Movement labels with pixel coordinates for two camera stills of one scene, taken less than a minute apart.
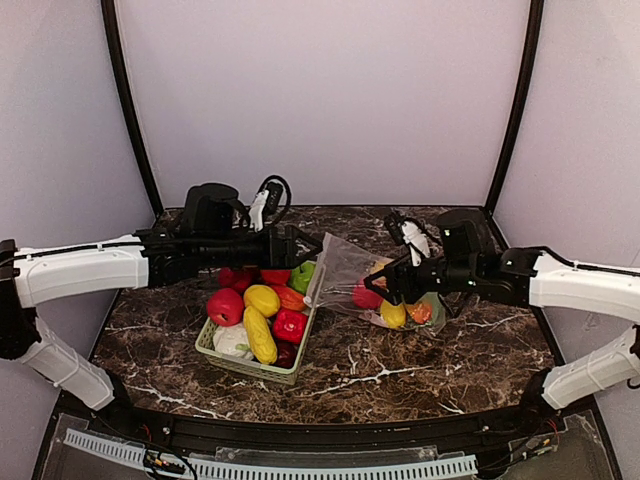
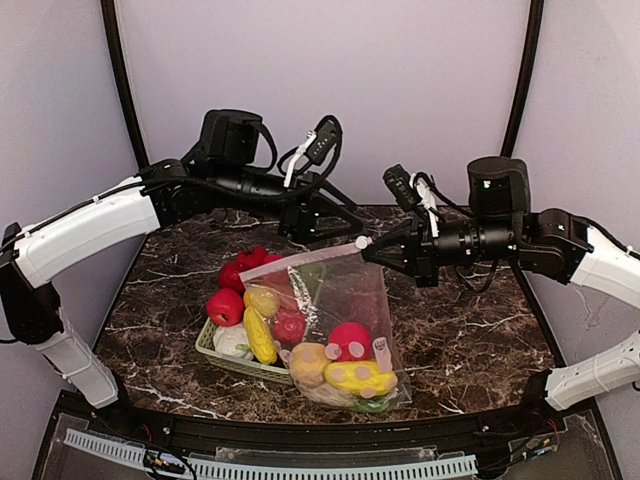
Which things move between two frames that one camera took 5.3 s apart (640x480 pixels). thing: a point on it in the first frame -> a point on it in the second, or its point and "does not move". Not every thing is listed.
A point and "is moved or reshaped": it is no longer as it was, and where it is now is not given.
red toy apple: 364,298 -> 347,333
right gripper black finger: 385,271 -> 401,237
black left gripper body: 279,245 -> 298,217
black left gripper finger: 304,255 -> 342,227
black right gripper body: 405,275 -> 424,255
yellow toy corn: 259,336 does not move
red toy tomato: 225,307 does not move
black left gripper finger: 312,239 -> 330,191
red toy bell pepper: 289,325 does not move
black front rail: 215,437 does not move
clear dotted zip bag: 338,281 is moved or reshaped
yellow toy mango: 394,315 -> 362,377
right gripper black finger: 385,295 -> 395,264
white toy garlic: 232,340 does not move
